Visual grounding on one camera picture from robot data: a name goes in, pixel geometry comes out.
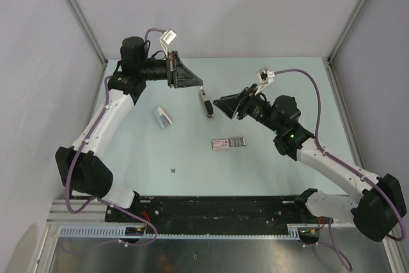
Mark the right aluminium corner post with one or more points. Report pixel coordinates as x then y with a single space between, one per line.
352 21

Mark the beige black stapler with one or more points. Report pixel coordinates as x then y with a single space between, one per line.
207 105

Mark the aluminium frame rail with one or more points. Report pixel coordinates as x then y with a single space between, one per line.
80 212

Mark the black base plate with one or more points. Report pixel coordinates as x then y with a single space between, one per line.
241 230

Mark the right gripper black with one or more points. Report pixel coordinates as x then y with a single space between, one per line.
239 103

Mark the left aluminium corner post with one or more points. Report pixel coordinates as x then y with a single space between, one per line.
85 27

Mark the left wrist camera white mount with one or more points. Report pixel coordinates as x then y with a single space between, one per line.
166 38

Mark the aluminium corner post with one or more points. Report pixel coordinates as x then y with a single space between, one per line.
85 27
352 21

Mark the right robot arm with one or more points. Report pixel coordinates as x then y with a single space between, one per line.
374 204

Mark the red white staple box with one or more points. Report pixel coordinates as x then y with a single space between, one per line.
232 142

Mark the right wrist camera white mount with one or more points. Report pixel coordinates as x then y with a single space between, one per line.
265 77

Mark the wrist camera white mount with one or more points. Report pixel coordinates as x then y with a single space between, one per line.
265 77
166 38

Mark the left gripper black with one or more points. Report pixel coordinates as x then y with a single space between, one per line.
177 75

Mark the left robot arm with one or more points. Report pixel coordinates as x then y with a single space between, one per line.
80 166

